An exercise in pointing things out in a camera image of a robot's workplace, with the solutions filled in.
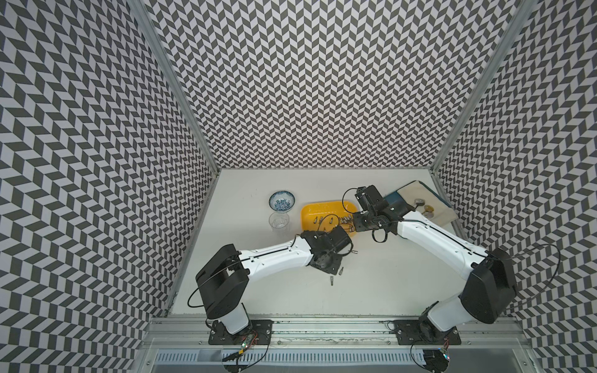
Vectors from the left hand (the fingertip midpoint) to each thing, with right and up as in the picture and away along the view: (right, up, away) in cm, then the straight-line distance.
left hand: (328, 267), depth 81 cm
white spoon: (+43, +21, +24) cm, 54 cm away
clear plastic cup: (-19, +14, +15) cm, 28 cm away
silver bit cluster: (+2, +13, +18) cm, 22 cm away
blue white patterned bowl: (-20, +22, +24) cm, 38 cm away
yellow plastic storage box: (-3, +16, +19) cm, 24 cm away
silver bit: (-2, +14, +17) cm, 23 cm away
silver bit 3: (+2, -6, +4) cm, 7 cm away
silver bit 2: (+5, -3, +5) cm, 8 cm away
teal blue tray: (+33, +24, +27) cm, 49 cm away
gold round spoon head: (+47, +19, +22) cm, 55 cm away
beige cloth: (+51, +17, +18) cm, 57 cm away
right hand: (+12, +15, +3) cm, 20 cm away
